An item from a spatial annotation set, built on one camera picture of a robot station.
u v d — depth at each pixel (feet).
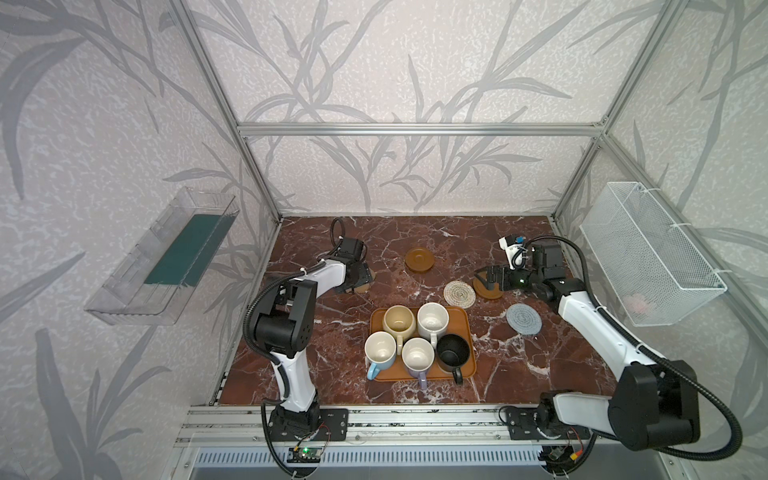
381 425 2.47
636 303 2.38
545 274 2.12
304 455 2.33
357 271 3.07
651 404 1.33
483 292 3.25
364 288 3.20
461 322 3.01
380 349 2.75
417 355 2.76
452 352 2.76
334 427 2.42
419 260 3.55
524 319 3.00
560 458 2.43
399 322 2.92
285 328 1.66
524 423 2.40
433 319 2.96
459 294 3.18
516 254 2.44
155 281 2.07
